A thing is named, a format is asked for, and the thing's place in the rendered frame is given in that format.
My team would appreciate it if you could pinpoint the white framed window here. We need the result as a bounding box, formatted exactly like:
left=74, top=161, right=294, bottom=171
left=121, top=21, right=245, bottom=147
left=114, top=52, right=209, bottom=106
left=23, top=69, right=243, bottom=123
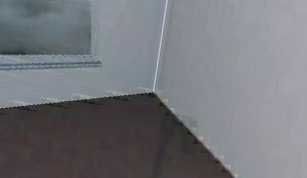
left=0, top=0, right=112, bottom=88

